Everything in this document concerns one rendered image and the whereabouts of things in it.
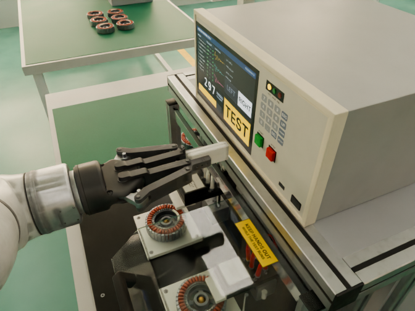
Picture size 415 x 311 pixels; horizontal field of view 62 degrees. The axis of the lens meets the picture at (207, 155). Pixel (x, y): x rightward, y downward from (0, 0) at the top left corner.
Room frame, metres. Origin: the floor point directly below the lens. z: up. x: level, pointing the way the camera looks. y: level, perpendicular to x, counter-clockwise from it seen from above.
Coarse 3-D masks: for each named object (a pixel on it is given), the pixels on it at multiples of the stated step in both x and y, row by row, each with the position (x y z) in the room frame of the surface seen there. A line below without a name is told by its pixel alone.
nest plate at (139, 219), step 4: (184, 208) 0.68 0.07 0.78; (136, 216) 0.65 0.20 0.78; (140, 216) 0.65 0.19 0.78; (144, 216) 0.65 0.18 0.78; (136, 220) 0.63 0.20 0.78; (140, 220) 0.63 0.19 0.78; (144, 220) 0.63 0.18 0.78; (136, 224) 0.62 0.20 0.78; (140, 224) 0.62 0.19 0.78; (144, 224) 0.62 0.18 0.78
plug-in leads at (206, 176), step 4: (220, 164) 0.66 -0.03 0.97; (204, 168) 0.68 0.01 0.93; (220, 168) 0.65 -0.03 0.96; (224, 168) 0.69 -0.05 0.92; (204, 172) 0.68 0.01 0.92; (208, 172) 0.65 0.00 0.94; (224, 172) 0.68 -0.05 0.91; (204, 176) 0.68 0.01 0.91; (208, 176) 0.65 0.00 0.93; (212, 176) 0.64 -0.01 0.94; (208, 180) 0.66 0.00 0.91; (212, 180) 0.64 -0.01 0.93; (208, 184) 0.65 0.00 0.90; (212, 184) 0.64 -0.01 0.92; (212, 188) 0.64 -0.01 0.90
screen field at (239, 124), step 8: (224, 104) 0.60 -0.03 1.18; (224, 112) 0.60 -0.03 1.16; (232, 112) 0.57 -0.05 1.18; (232, 120) 0.56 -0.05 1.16; (240, 120) 0.54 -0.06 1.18; (232, 128) 0.56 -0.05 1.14; (240, 128) 0.53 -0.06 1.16; (248, 128) 0.51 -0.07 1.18; (240, 136) 0.53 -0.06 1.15; (248, 136) 0.51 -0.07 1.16; (248, 144) 0.50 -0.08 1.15
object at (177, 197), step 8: (192, 176) 0.66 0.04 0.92; (200, 176) 0.66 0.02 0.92; (192, 184) 0.63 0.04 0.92; (200, 184) 0.63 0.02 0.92; (216, 184) 0.66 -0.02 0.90; (232, 184) 0.66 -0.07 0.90; (176, 192) 0.64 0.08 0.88; (184, 192) 0.60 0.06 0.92; (192, 192) 0.61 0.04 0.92; (200, 192) 0.61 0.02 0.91; (208, 192) 0.63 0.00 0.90; (216, 192) 0.63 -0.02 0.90; (176, 200) 0.62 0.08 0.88; (184, 200) 0.60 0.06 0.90; (192, 200) 0.60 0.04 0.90; (200, 200) 0.61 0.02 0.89; (216, 200) 0.66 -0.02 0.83; (176, 208) 0.59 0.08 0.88
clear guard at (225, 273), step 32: (160, 224) 0.39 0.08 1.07; (192, 224) 0.39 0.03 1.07; (224, 224) 0.39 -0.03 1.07; (256, 224) 0.39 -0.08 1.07; (128, 256) 0.34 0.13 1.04; (160, 256) 0.32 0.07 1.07; (192, 256) 0.32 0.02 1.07; (224, 256) 0.32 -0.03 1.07; (128, 288) 0.29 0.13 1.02; (160, 288) 0.27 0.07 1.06; (192, 288) 0.27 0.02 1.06; (224, 288) 0.27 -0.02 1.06; (256, 288) 0.27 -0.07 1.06; (288, 288) 0.27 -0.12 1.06
